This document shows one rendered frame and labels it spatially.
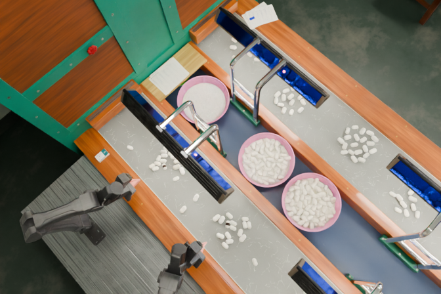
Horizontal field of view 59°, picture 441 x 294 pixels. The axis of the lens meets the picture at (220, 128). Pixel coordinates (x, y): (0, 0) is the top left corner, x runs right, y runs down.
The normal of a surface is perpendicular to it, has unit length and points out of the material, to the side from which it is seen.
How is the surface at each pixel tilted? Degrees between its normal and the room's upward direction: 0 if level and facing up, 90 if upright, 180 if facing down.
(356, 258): 0
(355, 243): 0
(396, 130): 0
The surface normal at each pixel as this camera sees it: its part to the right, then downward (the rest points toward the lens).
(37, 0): 0.69, 0.66
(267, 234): -0.06, -0.33
